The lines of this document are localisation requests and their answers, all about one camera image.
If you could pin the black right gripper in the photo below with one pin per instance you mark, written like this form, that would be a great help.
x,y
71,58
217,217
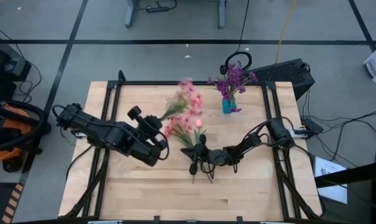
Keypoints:
x,y
217,158

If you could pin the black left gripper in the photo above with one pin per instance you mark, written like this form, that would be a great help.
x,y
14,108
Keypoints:
x,y
148,129

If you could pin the pink artificial tulip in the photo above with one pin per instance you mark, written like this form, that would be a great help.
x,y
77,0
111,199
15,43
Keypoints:
x,y
199,123

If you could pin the purple artificial flower bunch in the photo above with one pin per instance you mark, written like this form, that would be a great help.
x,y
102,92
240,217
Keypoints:
x,y
237,74
223,87

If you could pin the green flower stem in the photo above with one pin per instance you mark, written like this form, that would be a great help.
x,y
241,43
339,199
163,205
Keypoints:
x,y
223,69

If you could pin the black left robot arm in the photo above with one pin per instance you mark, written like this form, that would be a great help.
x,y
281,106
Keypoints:
x,y
113,137

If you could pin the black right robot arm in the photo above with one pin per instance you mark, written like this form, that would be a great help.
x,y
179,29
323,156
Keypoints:
x,y
277,133

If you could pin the blue glass vase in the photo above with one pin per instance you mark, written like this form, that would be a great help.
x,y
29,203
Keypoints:
x,y
226,107

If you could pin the silver mounting plate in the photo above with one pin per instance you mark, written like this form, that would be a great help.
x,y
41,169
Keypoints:
x,y
79,134
296,133

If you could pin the black power strip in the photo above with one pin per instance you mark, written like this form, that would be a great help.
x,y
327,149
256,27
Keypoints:
x,y
158,9

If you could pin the black computer tower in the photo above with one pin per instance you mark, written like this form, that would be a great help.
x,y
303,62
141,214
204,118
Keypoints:
x,y
277,73

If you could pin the black power adapter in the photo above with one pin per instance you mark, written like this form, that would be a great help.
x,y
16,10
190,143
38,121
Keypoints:
x,y
312,126

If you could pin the white printed paper sheet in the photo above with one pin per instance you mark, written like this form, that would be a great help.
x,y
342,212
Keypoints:
x,y
333,193

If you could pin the orange vacuum cleaner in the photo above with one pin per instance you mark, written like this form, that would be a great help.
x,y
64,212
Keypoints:
x,y
7,124

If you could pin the black desk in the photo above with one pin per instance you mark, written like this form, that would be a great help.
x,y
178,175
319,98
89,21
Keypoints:
x,y
361,202

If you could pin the black aluminium table frame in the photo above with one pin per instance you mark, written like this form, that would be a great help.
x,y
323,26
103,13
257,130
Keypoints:
x,y
187,83

